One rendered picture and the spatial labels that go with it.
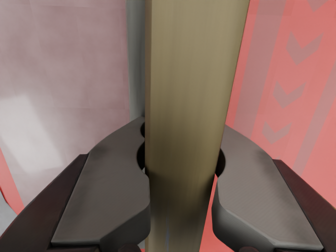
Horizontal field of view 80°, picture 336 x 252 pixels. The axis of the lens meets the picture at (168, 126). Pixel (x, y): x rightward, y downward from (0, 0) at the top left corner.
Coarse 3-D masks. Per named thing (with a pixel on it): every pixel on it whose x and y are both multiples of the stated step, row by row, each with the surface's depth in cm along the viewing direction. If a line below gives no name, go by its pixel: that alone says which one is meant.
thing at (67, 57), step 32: (0, 0) 14; (32, 0) 14; (64, 0) 14; (96, 0) 14; (0, 32) 15; (32, 32) 15; (64, 32) 15; (96, 32) 15; (0, 64) 16; (32, 64) 16; (64, 64) 16; (96, 64) 16; (0, 96) 17; (32, 96) 17; (64, 96) 17; (96, 96) 17; (128, 96) 17
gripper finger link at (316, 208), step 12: (288, 168) 8; (288, 180) 8; (300, 180) 8; (300, 192) 7; (312, 192) 7; (300, 204) 7; (312, 204) 7; (324, 204) 7; (312, 216) 6; (324, 216) 6; (324, 228) 6; (324, 240) 6
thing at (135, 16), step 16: (128, 0) 11; (144, 0) 11; (128, 16) 11; (144, 16) 11; (128, 32) 11; (144, 32) 11; (128, 48) 12; (144, 48) 12; (128, 64) 12; (144, 64) 12; (128, 80) 13; (144, 80) 13; (144, 96) 13; (144, 112) 14; (144, 240) 20
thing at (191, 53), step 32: (160, 0) 5; (192, 0) 5; (224, 0) 5; (160, 32) 6; (192, 32) 6; (224, 32) 6; (160, 64) 6; (192, 64) 6; (224, 64) 6; (160, 96) 6; (192, 96) 6; (224, 96) 7; (160, 128) 7; (192, 128) 7; (160, 160) 7; (192, 160) 8; (160, 192) 8; (192, 192) 8; (160, 224) 9; (192, 224) 9
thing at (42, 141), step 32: (0, 128) 18; (32, 128) 18; (64, 128) 18; (96, 128) 18; (0, 160) 20; (32, 160) 20; (64, 160) 20; (320, 160) 20; (32, 192) 22; (320, 192) 22
